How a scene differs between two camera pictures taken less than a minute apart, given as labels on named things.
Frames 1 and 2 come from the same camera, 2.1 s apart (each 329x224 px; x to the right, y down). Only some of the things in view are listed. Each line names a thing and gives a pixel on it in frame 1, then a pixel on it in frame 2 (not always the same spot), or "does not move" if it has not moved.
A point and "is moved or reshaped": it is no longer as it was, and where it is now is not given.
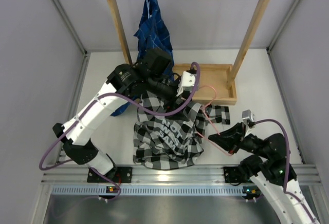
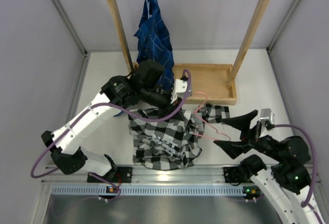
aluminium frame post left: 86,53 does not move
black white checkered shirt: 162,143 does not move
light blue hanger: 147,0 does not move
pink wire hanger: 211,122 is moved or reshaped
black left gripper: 172,99 → 169,109
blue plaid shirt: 152,32 does not move
